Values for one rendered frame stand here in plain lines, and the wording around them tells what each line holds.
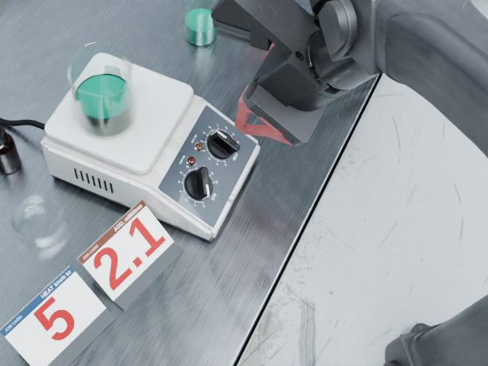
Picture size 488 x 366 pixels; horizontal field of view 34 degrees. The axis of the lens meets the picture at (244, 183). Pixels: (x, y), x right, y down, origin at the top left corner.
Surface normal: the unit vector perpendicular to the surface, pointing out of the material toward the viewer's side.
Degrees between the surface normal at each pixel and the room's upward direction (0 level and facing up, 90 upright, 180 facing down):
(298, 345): 0
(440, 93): 93
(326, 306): 0
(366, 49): 90
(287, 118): 30
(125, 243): 40
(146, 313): 0
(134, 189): 90
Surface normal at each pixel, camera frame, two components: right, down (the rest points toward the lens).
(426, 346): -0.92, 0.11
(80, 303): 0.53, -0.03
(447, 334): -0.96, 0.19
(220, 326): 0.05, -0.52
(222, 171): 0.50, -0.26
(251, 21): -0.44, 0.76
